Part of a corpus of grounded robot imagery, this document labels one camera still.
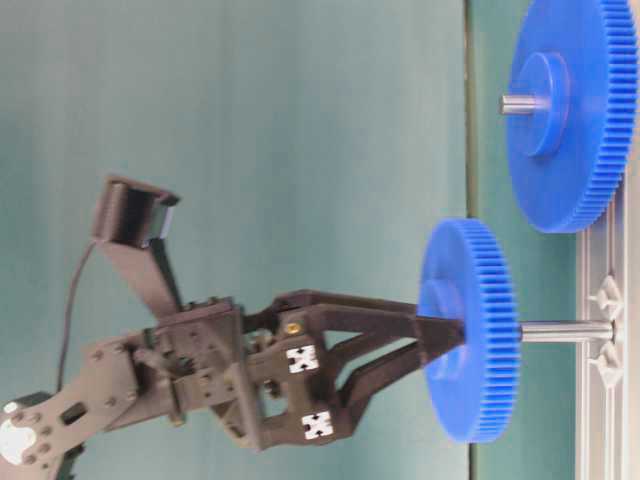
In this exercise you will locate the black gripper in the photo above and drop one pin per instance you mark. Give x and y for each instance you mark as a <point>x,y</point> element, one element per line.
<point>267,377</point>

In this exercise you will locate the small blue plastic gear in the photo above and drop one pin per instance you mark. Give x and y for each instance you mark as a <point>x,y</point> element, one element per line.
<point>465,276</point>

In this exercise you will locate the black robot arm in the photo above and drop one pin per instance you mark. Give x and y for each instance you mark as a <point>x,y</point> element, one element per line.
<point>42,434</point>

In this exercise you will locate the long steel shaft lower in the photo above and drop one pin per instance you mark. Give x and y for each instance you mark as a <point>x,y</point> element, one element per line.
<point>566,332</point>

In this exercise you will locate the large blue plastic gear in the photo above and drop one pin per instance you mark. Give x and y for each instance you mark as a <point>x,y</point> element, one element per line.
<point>578,60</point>

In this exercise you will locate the short steel shaft upper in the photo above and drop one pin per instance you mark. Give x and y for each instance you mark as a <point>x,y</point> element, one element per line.
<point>522,104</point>

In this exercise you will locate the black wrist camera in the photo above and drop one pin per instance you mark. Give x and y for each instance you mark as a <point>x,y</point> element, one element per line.
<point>130,226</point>

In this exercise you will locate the silver aluminium extrusion rail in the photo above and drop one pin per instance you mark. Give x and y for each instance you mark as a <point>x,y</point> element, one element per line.
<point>607,372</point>

